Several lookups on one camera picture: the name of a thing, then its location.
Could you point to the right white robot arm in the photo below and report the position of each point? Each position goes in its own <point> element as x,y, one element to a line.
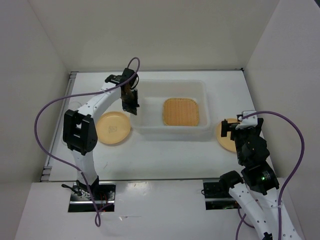
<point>256,188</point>

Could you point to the clear plastic cup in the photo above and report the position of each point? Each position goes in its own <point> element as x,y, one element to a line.
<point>74,105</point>

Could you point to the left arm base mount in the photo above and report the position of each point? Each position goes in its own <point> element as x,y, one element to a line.
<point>80,200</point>

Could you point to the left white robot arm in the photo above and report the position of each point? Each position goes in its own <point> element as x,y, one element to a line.
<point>79,126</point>

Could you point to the square woven bamboo tray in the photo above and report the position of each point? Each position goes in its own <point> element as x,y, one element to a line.
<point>181,112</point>

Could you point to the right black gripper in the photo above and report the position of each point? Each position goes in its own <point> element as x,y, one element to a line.
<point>225,126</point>

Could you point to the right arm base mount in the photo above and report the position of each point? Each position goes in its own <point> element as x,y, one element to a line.
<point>215,197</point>

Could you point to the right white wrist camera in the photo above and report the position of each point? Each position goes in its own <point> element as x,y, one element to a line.
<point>247,119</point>

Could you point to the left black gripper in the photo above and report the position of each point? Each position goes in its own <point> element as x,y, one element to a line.
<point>132,108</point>

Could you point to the translucent plastic bin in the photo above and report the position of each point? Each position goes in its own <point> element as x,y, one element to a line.
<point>151,96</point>

